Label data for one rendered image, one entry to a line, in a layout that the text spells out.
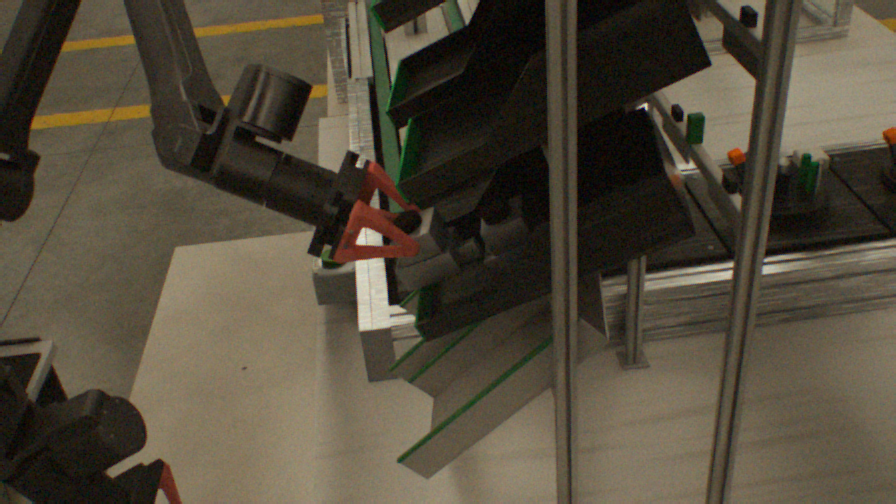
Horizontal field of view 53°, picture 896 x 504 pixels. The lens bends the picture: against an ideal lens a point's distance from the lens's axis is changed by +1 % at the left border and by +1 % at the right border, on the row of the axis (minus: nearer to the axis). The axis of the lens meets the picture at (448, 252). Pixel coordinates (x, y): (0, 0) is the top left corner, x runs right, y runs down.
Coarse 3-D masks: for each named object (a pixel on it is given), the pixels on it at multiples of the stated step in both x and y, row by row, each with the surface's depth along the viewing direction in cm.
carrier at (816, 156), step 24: (792, 168) 150; (816, 168) 137; (696, 192) 146; (792, 192) 140; (816, 192) 135; (840, 192) 143; (720, 216) 140; (792, 216) 136; (816, 216) 137; (840, 216) 137; (864, 216) 137; (720, 240) 136; (768, 240) 134; (792, 240) 133; (816, 240) 133; (840, 240) 133; (864, 240) 133
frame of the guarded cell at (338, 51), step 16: (320, 0) 198; (848, 0) 213; (336, 16) 201; (816, 16) 225; (848, 16) 214; (336, 32) 202; (800, 32) 215; (816, 32) 216; (832, 32) 216; (336, 48) 204; (720, 48) 216; (336, 64) 207; (336, 80) 209
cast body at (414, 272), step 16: (432, 208) 88; (400, 224) 87; (416, 224) 86; (432, 224) 86; (416, 240) 86; (432, 240) 86; (448, 240) 88; (464, 240) 88; (416, 256) 87; (432, 256) 87; (448, 256) 86; (464, 256) 88; (480, 256) 88; (400, 272) 89; (416, 272) 88; (432, 272) 88; (448, 272) 88; (416, 288) 90
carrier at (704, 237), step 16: (704, 224) 139; (688, 240) 135; (704, 240) 135; (656, 256) 133; (672, 256) 132; (688, 256) 132; (704, 256) 132; (720, 256) 132; (608, 272) 131; (624, 272) 132
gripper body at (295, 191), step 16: (288, 160) 85; (304, 160) 86; (352, 160) 88; (272, 176) 83; (288, 176) 84; (304, 176) 84; (320, 176) 85; (336, 176) 85; (272, 192) 84; (288, 192) 84; (304, 192) 84; (320, 192) 84; (336, 192) 83; (272, 208) 85; (288, 208) 85; (304, 208) 84; (320, 208) 84; (336, 208) 81; (320, 224) 82; (320, 240) 85; (320, 256) 85
